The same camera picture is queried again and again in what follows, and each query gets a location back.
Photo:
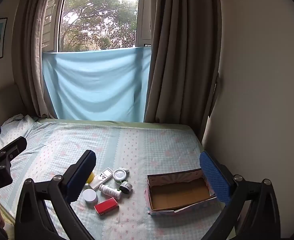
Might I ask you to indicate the window with white frame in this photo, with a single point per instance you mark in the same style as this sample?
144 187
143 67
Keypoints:
144 17

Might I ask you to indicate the small yellow object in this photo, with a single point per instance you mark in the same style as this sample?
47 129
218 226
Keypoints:
90 177

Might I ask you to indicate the red carton box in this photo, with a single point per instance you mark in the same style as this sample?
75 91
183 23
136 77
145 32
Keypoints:
106 206

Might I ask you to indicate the small dark jar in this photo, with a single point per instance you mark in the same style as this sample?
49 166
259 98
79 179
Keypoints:
126 187

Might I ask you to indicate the white pillow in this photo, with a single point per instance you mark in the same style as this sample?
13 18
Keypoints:
16 127

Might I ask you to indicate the light blue hanging cloth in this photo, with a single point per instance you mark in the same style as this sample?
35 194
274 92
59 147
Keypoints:
94 85

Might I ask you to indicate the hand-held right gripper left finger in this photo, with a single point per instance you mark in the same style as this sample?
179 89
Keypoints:
80 180

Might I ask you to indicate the cardboard box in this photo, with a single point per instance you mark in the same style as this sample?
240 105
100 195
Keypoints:
177 195

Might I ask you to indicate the white medicine bottle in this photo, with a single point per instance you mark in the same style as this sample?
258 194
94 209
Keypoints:
109 191

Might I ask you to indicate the white air conditioner remote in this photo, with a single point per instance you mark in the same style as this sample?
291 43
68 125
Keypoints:
104 176

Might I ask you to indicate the roll of clear tape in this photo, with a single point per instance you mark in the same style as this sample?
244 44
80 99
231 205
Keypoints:
90 195

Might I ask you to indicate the green glass jar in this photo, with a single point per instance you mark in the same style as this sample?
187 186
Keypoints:
119 175

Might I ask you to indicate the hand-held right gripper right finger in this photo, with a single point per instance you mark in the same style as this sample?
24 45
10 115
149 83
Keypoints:
214 180

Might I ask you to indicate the grey-brown window curtain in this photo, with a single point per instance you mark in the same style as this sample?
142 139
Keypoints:
29 55
182 55

